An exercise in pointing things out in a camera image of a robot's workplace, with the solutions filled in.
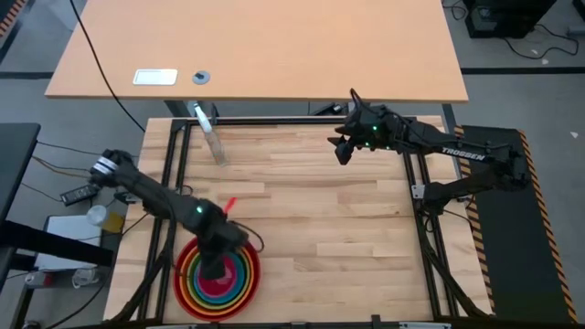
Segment black aluminium table frame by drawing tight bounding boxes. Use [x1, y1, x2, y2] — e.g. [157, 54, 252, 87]
[109, 115, 493, 329]

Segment long black cable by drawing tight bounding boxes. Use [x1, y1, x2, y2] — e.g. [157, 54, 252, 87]
[68, 0, 148, 134]

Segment tan wooden desk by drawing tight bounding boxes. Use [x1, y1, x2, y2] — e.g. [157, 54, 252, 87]
[44, 0, 470, 104]

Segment yellow-green plastic bowl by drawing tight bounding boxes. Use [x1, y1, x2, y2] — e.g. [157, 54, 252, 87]
[180, 245, 254, 314]

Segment black computer case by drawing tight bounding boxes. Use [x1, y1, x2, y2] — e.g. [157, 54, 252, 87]
[463, 0, 558, 40]

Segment rainbow nested bowls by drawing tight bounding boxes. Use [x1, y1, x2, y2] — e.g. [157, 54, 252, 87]
[172, 237, 262, 323]

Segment green plastic bowl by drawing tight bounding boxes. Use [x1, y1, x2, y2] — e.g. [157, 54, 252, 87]
[184, 249, 250, 311]

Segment teal plastic bowl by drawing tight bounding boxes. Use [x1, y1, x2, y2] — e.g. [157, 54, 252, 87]
[187, 253, 247, 307]

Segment white flat box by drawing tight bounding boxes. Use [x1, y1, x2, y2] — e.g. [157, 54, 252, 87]
[34, 214, 116, 274]

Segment clear plastic cup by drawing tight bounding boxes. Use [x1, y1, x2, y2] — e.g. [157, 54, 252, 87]
[86, 205, 109, 227]

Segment black side table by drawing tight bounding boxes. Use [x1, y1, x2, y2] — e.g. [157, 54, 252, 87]
[0, 122, 42, 221]

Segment pink plastic bowl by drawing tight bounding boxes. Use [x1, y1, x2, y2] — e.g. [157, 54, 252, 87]
[195, 257, 240, 299]

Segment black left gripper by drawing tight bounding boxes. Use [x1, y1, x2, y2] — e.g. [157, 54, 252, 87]
[197, 218, 250, 281]

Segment black mat hazard stripes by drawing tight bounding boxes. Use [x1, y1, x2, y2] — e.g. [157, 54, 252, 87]
[453, 124, 580, 324]

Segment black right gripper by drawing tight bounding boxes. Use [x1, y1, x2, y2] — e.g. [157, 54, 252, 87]
[327, 105, 395, 167]

